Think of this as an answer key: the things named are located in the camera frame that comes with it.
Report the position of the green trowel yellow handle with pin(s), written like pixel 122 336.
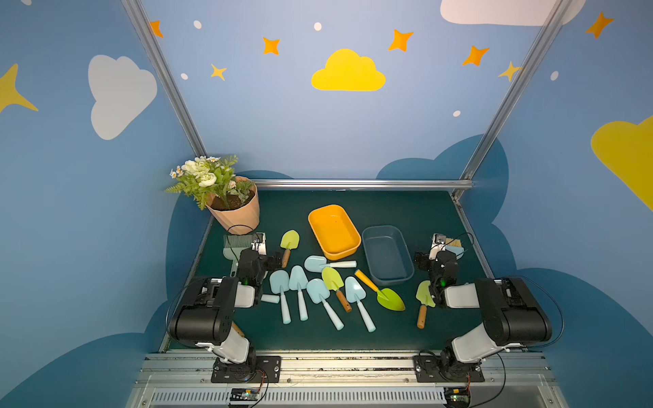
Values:
pixel 386 297

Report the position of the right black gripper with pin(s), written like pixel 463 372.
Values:
pixel 423 260

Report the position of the green dustpan brush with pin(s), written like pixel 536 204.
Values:
pixel 233 246

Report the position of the yellow storage box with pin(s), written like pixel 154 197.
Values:
pixel 334 231

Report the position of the green shovel wooden handle back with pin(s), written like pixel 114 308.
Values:
pixel 290 241

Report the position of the controller board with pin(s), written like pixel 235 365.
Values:
pixel 244 396
pixel 457 398

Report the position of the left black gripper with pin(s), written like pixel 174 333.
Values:
pixel 273 260

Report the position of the blue shovel lying sideways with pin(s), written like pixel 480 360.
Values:
pixel 317 264

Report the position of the green shovel wooden handle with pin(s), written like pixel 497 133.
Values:
pixel 290 241
pixel 426 300
pixel 334 282

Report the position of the aluminium front rail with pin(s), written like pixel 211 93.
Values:
pixel 382 378

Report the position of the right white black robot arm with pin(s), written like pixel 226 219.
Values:
pixel 511 315

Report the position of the blue-grey storage box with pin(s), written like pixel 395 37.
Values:
pixel 388 258

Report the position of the right controller board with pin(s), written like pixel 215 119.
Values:
pixel 457 398

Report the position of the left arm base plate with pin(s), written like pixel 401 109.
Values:
pixel 251 371

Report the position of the terracotta pot with flowers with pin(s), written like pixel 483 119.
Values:
pixel 211 182

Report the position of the blue shovel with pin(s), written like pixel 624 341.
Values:
pixel 298 282
pixel 271 299
pixel 319 294
pixel 356 294
pixel 279 284

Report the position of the left controller board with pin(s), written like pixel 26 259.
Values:
pixel 244 396

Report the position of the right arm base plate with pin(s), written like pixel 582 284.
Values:
pixel 429 368

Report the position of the blue dustpan brush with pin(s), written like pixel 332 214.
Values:
pixel 443 243

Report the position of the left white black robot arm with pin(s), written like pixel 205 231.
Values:
pixel 204 315

